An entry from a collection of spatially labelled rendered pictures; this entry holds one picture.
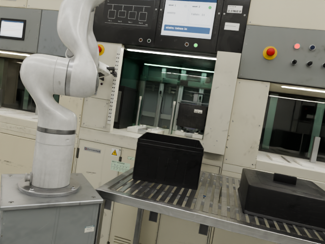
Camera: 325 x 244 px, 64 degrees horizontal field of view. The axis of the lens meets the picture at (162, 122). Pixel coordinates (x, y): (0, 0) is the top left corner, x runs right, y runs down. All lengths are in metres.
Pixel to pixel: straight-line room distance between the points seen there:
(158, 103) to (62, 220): 1.66
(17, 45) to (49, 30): 0.25
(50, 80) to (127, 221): 1.06
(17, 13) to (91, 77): 1.26
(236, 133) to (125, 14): 0.93
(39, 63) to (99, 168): 0.93
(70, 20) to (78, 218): 0.62
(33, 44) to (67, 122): 1.11
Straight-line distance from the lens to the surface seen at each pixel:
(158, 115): 2.34
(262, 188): 0.95
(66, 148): 0.87
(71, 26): 0.92
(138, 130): 1.72
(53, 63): 0.86
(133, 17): 1.62
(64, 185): 0.91
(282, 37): 1.50
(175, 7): 1.57
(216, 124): 1.38
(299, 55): 1.49
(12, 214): 0.84
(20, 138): 1.94
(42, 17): 1.91
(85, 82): 0.84
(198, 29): 1.51
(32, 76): 0.86
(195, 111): 1.96
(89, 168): 1.68
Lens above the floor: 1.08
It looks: 4 degrees down
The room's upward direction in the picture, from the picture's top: 9 degrees clockwise
